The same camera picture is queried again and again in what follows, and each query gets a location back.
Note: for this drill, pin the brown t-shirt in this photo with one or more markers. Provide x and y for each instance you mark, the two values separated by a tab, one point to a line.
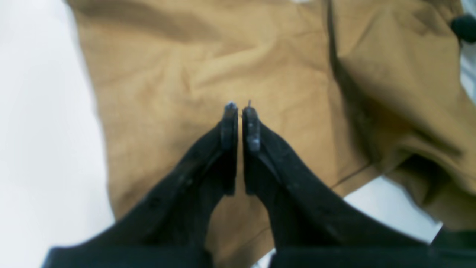
366	92

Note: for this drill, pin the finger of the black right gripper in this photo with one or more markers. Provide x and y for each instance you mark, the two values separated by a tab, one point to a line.
464	27

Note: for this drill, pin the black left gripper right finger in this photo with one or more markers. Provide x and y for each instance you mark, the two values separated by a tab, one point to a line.
312	226

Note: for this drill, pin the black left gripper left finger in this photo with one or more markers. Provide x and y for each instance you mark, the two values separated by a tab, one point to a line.
168	227

